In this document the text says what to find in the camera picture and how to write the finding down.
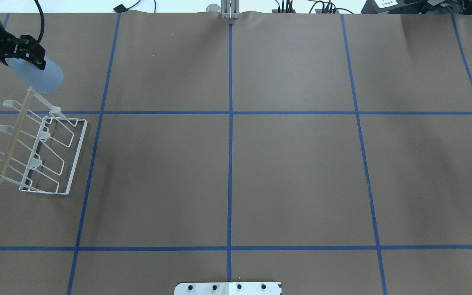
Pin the white wire cup holder rack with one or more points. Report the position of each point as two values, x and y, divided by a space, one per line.
44 146

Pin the black connector on cable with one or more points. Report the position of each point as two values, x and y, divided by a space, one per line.
151 6

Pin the light blue plastic cup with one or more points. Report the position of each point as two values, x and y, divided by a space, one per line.
47 80

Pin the black equipment top right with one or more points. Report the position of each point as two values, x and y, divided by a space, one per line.
416 7

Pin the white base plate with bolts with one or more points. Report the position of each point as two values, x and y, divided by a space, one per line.
229 288

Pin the black cable plugs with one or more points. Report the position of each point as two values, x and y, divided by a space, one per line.
317 6

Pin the aluminium camera mast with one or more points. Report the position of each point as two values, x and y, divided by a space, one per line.
230 9

